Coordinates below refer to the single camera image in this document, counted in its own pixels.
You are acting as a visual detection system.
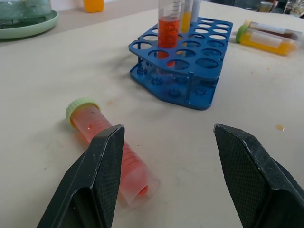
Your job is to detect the green-capped tube with red liquid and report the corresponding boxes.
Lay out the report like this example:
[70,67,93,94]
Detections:
[66,97,161,211]

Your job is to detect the slim tube with orange liquid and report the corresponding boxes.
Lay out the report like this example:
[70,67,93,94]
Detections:
[180,0,193,34]

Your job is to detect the large tube with red liquid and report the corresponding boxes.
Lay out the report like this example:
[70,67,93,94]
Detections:
[156,0,182,59]

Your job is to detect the pale green plate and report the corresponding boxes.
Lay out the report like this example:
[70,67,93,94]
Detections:
[0,9,59,40]

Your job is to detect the yellow-capped tube with brown liquid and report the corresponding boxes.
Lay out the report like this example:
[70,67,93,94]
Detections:
[244,19,303,41]

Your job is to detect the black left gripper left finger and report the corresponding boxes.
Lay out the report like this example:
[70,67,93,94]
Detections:
[36,123,125,228]

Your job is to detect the green-capped tube with yellow liquid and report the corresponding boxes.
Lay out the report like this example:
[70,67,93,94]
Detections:
[235,24,299,57]

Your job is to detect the clear tube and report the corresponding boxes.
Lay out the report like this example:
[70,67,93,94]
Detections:
[191,0,202,22]

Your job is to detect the orange juice bottle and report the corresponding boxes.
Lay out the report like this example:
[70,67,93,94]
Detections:
[83,0,105,13]

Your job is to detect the cup with yellowish liquid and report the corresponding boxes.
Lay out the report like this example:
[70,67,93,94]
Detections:
[259,1,274,13]

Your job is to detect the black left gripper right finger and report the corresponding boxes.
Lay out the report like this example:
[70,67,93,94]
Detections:
[213,123,304,228]

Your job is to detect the blue plastic test tube rack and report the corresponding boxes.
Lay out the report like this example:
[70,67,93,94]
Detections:
[128,17,234,111]

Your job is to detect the clear glass dome cover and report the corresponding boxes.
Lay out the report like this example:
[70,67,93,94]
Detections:
[0,0,52,29]

